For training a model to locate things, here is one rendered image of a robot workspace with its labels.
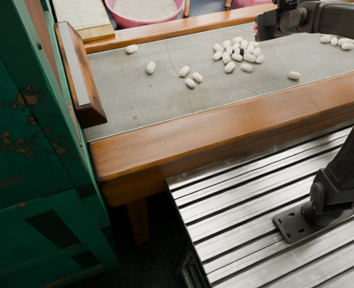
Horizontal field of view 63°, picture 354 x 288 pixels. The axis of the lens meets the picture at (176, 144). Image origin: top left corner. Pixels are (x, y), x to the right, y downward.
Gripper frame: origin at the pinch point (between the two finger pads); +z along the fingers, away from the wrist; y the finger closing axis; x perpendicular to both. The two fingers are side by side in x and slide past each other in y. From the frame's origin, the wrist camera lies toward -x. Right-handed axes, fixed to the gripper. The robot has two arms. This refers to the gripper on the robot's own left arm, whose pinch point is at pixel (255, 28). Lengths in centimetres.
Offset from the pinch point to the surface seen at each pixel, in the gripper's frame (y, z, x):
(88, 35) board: 45.6, 14.5, -7.2
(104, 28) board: 40.5, 15.6, -8.2
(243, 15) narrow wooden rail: -4.6, 13.6, -5.0
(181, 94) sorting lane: 26.6, -3.0, 12.9
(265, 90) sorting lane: 3.3, -7.3, 16.5
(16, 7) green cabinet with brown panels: 54, -49, -5
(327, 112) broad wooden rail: -7.1, -18.6, 23.9
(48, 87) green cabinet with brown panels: 54, -44, 2
